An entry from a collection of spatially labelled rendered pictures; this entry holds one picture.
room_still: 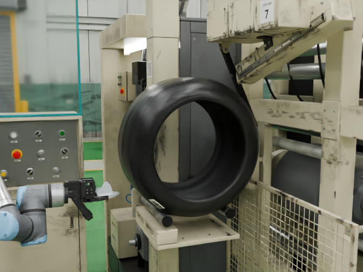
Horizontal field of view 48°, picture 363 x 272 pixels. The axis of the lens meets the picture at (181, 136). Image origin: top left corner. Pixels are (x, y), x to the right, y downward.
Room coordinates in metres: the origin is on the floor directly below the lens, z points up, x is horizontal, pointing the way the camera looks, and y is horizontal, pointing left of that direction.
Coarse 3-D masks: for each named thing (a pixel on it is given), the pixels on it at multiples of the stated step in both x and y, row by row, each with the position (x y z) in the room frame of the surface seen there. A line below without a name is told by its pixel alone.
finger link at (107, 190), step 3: (108, 183) 1.54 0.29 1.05; (105, 186) 1.53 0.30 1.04; (108, 186) 1.54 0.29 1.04; (102, 189) 1.53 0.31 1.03; (105, 189) 1.53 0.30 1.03; (108, 189) 1.54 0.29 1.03; (111, 189) 1.54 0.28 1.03; (99, 192) 1.52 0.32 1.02; (102, 192) 1.53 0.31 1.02; (105, 192) 1.53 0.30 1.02; (108, 192) 1.54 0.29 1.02; (111, 192) 1.54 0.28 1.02; (99, 195) 1.52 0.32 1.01; (102, 195) 1.52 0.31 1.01; (111, 195) 1.54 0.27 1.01; (114, 195) 1.55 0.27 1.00
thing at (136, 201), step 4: (132, 188) 1.86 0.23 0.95; (132, 192) 1.84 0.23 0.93; (136, 192) 1.84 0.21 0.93; (132, 196) 1.84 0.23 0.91; (136, 196) 1.85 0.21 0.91; (140, 196) 1.85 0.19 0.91; (132, 200) 1.84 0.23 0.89; (136, 200) 1.85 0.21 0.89; (140, 200) 1.85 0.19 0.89; (132, 204) 1.84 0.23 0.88; (136, 204) 1.85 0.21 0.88; (140, 204) 1.85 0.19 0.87
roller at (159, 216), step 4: (144, 200) 1.79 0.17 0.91; (144, 204) 1.78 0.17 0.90; (148, 204) 1.73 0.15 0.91; (148, 208) 1.72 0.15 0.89; (152, 208) 1.67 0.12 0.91; (156, 208) 1.64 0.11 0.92; (152, 212) 1.65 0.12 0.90; (156, 212) 1.62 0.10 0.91; (160, 212) 1.59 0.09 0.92; (164, 212) 1.59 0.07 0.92; (156, 216) 1.60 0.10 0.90; (160, 216) 1.56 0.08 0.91; (164, 216) 1.54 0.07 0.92; (168, 216) 1.54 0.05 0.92; (160, 220) 1.55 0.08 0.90; (164, 220) 1.53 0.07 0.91; (168, 220) 1.54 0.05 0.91; (164, 224) 1.53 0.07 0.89; (168, 224) 1.54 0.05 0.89
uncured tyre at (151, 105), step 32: (160, 96) 1.54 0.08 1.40; (192, 96) 1.55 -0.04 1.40; (224, 96) 1.60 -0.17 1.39; (128, 128) 1.56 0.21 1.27; (224, 128) 1.90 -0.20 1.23; (256, 128) 1.68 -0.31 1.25; (128, 160) 1.52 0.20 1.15; (224, 160) 1.89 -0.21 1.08; (256, 160) 1.68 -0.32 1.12; (160, 192) 1.51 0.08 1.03; (192, 192) 1.84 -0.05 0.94; (224, 192) 1.60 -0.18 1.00
